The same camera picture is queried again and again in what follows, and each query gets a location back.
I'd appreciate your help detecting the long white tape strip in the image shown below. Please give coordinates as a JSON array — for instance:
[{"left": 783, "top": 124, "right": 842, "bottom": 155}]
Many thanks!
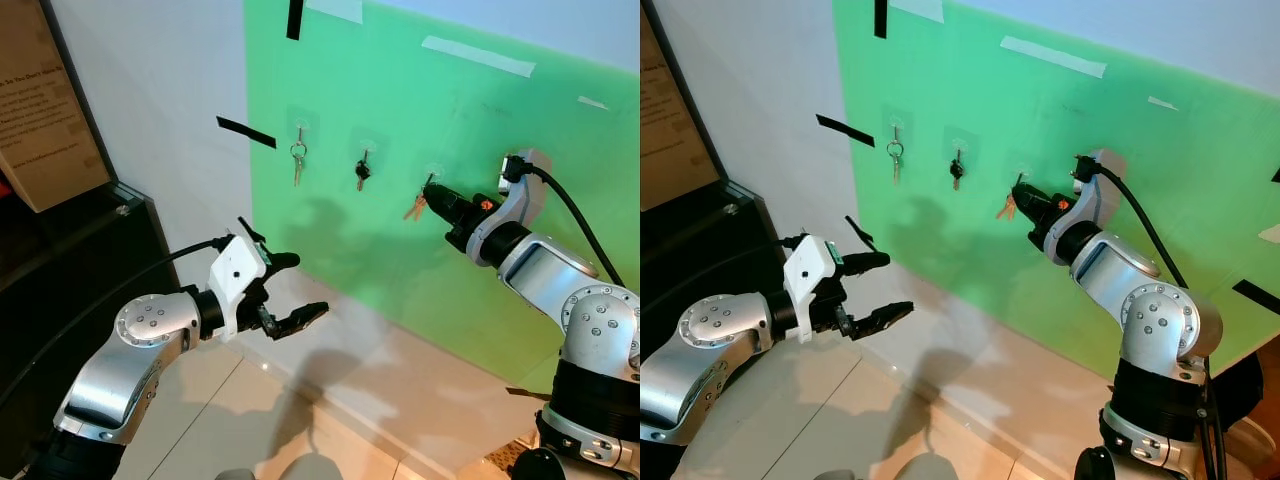
[
  {"left": 420, "top": 35, "right": 537, "bottom": 79},
  {"left": 999, "top": 35, "right": 1109, "bottom": 80}
]

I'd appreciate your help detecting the grey robot right leg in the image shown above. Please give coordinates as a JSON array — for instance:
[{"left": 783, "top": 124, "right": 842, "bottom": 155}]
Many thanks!
[
  {"left": 888, "top": 453, "right": 949, "bottom": 480},
  {"left": 278, "top": 453, "right": 347, "bottom": 480}
]

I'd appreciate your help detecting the black cabinet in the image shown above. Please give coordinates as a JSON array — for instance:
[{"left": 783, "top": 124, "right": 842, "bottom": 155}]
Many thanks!
[
  {"left": 640, "top": 178, "right": 801, "bottom": 331},
  {"left": 0, "top": 180, "right": 188, "bottom": 471}
]

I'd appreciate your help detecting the wide white tape strip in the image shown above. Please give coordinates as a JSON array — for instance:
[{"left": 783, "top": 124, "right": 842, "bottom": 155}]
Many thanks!
[
  {"left": 304, "top": 0, "right": 365, "bottom": 25},
  {"left": 889, "top": 0, "right": 947, "bottom": 24}
]

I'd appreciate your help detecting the brown cardboard box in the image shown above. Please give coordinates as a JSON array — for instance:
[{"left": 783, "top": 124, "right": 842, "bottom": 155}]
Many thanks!
[
  {"left": 0, "top": 0, "right": 111, "bottom": 214},
  {"left": 640, "top": 8, "right": 721, "bottom": 212}
]

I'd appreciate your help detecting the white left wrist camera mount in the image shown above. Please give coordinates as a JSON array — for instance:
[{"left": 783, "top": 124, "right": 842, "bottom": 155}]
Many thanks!
[
  {"left": 206, "top": 234, "right": 272, "bottom": 342},
  {"left": 782, "top": 234, "right": 843, "bottom": 317}
]

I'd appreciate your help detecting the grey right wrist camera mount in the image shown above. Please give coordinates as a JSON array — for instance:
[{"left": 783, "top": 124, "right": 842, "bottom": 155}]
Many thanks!
[
  {"left": 1044, "top": 148, "right": 1128, "bottom": 267},
  {"left": 465, "top": 148, "right": 552, "bottom": 267}
]

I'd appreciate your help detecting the green wall board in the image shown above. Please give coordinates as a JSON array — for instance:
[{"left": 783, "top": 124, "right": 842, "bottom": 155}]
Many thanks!
[
  {"left": 243, "top": 0, "right": 641, "bottom": 396},
  {"left": 832, "top": 0, "right": 1280, "bottom": 386}
]

